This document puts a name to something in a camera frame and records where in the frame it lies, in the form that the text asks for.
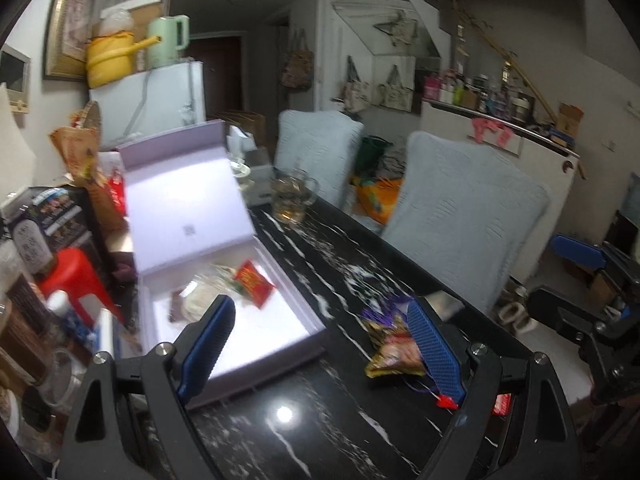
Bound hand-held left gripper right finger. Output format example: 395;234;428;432
406;299;583;480

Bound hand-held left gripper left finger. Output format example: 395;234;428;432
59;294;237;480

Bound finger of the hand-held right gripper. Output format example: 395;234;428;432
551;234;608;273
527;285;608;346

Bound nuts snack packet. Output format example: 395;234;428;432
362;322;431;378

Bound clear packet white rolls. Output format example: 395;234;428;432
177;265;246;321

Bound dark red small packet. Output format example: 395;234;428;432
167;290;187;322

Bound purple tasselled sachet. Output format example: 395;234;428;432
362;296;416;333

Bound red triangular packet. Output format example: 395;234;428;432
232;259;277;307

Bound large red snack packet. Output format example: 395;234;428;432
435;392;513;417

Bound lavender gift box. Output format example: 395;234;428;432
115;119;328;408

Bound pair of slippers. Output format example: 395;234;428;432
497;285;538;333

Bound white counter cabinet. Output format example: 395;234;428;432
419;99;581;281

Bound large light blue covered chair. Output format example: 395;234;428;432
381;131;551;311

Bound small cardboard box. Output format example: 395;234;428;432
555;103;585;138

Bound blue tube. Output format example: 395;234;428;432
47;290;96;341

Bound pink clips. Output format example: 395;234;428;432
471;117;515;146

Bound red plastic stool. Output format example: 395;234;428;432
37;247;123;323

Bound orange bag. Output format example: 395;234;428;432
350;177;403;225

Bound glass mug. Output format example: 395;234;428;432
270;169;320;225

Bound white cartoon figurine cup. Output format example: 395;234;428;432
229;160;253;192

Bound row of assorted bottles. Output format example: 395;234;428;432
424;72;538;121

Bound white carton box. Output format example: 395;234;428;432
227;125;273;196

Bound bamboo pole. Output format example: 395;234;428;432
447;0;588;178

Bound black carton box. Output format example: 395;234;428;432
7;186;108;281

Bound green bag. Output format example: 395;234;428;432
355;135;393;176

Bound small light blue covered chair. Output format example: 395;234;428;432
274;109;365;207

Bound brown cardboard box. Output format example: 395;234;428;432
215;110;266;141

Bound brown snack bag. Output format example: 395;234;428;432
48;125;108;188

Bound printed canvas tote bag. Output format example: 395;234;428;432
377;65;416;110
341;57;373;111

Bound white fridge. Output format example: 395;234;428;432
90;60;206;148

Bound woven round trivet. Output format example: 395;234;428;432
80;101;103;133

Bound dark wooden door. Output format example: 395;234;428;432
190;35;248;116

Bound grey hanging bag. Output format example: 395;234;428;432
375;15;418;51

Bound brown tote bag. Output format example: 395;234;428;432
280;30;315;92

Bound yellow pot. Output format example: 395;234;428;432
86;31;160;88

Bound green electric kettle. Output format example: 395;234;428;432
146;14;192;70

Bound clear plastic bag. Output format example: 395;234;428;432
100;6;136;36

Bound gold framed picture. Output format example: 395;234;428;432
42;0;99;80

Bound wall intercom panel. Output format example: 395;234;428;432
0;44;32;113

